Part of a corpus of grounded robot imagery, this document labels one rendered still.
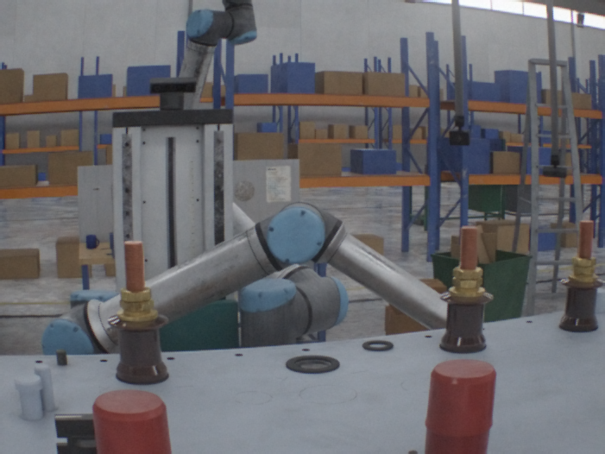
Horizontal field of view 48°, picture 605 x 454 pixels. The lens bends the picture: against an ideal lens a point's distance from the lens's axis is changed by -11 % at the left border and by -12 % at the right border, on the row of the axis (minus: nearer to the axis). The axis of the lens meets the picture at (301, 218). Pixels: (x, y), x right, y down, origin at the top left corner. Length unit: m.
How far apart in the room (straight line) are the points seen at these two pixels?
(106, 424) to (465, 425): 0.34
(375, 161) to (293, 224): 8.01
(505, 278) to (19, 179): 5.68
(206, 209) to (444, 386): 1.45
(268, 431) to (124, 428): 0.33
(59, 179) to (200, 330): 6.84
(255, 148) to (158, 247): 7.00
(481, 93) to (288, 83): 2.68
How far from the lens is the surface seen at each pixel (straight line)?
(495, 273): 5.35
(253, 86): 9.09
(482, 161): 10.25
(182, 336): 2.11
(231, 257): 1.63
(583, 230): 1.38
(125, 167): 2.05
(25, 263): 8.95
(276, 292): 1.97
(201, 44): 2.24
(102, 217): 5.85
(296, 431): 0.93
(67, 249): 8.86
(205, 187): 2.09
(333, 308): 2.13
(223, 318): 2.11
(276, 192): 6.03
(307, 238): 1.59
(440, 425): 0.74
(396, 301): 1.79
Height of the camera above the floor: 1.73
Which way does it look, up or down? 7 degrees down
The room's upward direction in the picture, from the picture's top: straight up
